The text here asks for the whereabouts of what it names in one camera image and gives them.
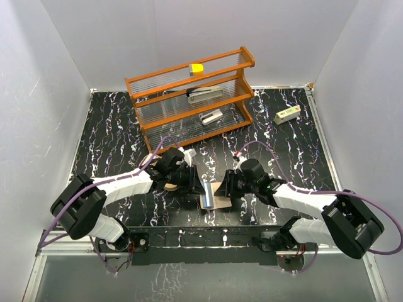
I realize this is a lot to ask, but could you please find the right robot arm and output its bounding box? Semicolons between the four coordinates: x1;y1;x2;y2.
213;159;384;259

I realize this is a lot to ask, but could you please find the orange wooden shelf rack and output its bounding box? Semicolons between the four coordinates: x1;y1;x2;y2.
125;46;255;152

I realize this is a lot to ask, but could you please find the aluminium frame rail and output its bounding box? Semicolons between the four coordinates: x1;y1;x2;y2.
305;83;390;302

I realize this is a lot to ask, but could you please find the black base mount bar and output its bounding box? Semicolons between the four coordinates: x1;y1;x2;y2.
129;225;280;266

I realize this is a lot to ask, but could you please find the small white stapler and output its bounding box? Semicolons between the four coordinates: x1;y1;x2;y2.
200;109;223;126

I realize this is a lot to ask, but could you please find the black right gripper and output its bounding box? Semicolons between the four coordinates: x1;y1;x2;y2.
215;169;258;198

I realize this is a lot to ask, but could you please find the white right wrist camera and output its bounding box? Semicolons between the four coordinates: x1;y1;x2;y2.
233;151;247;170

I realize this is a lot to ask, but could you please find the beige card box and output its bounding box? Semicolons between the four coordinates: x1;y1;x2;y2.
146;156;178;192

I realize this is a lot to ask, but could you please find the white staples box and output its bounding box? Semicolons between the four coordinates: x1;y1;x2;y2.
274;106;300;125

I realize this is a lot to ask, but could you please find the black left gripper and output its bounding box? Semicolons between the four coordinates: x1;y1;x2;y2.
167;164;205;195

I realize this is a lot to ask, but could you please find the large grey black stapler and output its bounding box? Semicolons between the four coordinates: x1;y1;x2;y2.
186;86;223;104

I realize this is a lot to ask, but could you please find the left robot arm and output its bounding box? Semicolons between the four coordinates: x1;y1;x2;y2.
50;148;205;251

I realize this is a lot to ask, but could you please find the pink leather card holder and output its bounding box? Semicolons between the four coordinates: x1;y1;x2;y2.
200;182;232;210

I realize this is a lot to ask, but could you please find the yellow grey tape dispenser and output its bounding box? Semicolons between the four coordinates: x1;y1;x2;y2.
188;64;204;76

